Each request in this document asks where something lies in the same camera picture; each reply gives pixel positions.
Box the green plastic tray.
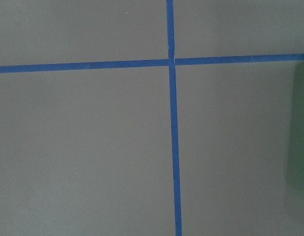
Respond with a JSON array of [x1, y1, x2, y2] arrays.
[[283, 60, 304, 215]]

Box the blue horizontal tape strip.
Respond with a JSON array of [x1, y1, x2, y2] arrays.
[[0, 54, 304, 74]]

